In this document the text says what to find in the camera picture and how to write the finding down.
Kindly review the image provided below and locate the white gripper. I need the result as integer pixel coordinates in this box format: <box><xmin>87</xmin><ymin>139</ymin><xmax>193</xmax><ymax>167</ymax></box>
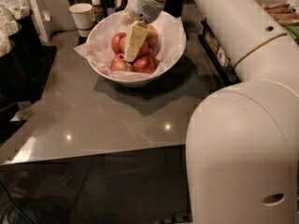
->
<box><xmin>124</xmin><ymin>0</ymin><xmax>166</xmax><ymax>62</ymax></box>

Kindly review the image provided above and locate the large red top apple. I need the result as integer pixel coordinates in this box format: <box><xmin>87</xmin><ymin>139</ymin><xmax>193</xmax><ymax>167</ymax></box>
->
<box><xmin>119</xmin><ymin>35</ymin><xmax>148</xmax><ymax>58</ymax></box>

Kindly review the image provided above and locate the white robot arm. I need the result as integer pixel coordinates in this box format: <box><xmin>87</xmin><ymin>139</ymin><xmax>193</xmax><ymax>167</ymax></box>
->
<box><xmin>186</xmin><ymin>0</ymin><xmax>299</xmax><ymax>224</ymax></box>

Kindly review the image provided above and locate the yellow-green back apple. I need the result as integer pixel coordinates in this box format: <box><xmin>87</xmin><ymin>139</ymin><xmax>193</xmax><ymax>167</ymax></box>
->
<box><xmin>146</xmin><ymin>24</ymin><xmax>158</xmax><ymax>47</ymax></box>

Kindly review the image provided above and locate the red left back apple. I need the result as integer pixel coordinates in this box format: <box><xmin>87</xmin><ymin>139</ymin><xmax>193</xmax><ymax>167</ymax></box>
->
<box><xmin>111</xmin><ymin>32</ymin><xmax>126</xmax><ymax>53</ymax></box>

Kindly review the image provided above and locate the white ceramic bowl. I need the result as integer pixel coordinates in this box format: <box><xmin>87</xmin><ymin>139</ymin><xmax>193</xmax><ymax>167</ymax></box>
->
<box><xmin>85</xmin><ymin>9</ymin><xmax>187</xmax><ymax>89</ymax></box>

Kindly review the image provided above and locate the red front right apple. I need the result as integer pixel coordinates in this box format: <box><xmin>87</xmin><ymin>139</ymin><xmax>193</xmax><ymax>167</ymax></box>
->
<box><xmin>133</xmin><ymin>56</ymin><xmax>156</xmax><ymax>74</ymax></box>

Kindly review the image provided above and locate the red-green front left apple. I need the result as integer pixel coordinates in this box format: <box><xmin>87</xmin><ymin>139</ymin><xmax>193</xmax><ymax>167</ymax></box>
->
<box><xmin>110</xmin><ymin>53</ymin><xmax>134</xmax><ymax>72</ymax></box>

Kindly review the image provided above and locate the black cup of stirrers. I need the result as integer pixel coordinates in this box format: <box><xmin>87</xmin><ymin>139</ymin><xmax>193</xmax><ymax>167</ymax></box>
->
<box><xmin>164</xmin><ymin>0</ymin><xmax>184</xmax><ymax>18</ymax></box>

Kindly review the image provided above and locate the small brown sauce bottle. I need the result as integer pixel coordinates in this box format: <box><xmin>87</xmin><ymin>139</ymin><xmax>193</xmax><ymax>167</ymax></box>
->
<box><xmin>92</xmin><ymin>0</ymin><xmax>104</xmax><ymax>22</ymax></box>

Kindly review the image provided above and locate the white paper cup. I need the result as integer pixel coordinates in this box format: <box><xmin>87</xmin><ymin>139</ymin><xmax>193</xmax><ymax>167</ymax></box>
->
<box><xmin>69</xmin><ymin>3</ymin><xmax>93</xmax><ymax>30</ymax></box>

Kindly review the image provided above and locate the black rubber counter mat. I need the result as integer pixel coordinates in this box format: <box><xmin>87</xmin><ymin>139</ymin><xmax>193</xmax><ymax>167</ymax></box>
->
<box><xmin>29</xmin><ymin>46</ymin><xmax>57</xmax><ymax>103</ymax></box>

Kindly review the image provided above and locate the white napkin dispenser box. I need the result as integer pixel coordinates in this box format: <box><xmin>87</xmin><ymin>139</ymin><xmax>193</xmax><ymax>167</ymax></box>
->
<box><xmin>30</xmin><ymin>0</ymin><xmax>52</xmax><ymax>43</ymax></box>

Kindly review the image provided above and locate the black container with napkins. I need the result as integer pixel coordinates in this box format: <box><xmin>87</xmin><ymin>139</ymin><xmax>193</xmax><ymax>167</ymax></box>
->
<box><xmin>0</xmin><ymin>0</ymin><xmax>43</xmax><ymax>103</ymax></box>

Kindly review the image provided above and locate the black wire condiment rack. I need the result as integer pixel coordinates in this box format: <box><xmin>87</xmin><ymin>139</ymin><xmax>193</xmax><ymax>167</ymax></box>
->
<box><xmin>198</xmin><ymin>21</ymin><xmax>240</xmax><ymax>86</ymax></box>

